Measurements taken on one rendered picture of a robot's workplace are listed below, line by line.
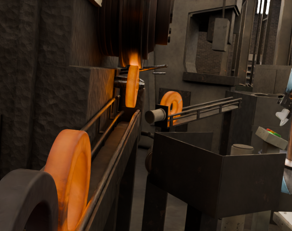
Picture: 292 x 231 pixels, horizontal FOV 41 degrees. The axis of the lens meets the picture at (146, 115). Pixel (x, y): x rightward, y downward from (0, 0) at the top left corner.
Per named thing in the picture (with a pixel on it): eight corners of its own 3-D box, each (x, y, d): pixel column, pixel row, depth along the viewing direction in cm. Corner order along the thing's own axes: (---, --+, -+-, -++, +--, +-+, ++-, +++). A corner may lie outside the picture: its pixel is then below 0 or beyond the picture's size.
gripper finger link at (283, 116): (272, 122, 206) (280, 106, 204) (282, 126, 206) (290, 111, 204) (273, 122, 203) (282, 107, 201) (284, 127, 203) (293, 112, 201)
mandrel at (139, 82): (100, 79, 151) (98, 88, 148) (99, 71, 147) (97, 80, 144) (144, 84, 150) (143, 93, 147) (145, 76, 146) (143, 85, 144)
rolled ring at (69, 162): (72, 273, 61) (51, 270, 61) (94, 169, 72) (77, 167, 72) (53, 228, 46) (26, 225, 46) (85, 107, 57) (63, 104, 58)
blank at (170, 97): (164, 129, 193) (170, 129, 191) (155, 103, 184) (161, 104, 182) (180, 109, 201) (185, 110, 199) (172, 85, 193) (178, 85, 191)
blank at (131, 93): (125, 89, 136) (134, 90, 136) (130, 56, 145) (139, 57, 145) (125, 114, 149) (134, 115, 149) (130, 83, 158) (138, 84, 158)
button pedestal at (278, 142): (248, 245, 209) (263, 132, 202) (240, 228, 233) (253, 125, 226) (278, 249, 209) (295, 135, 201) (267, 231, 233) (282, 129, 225)
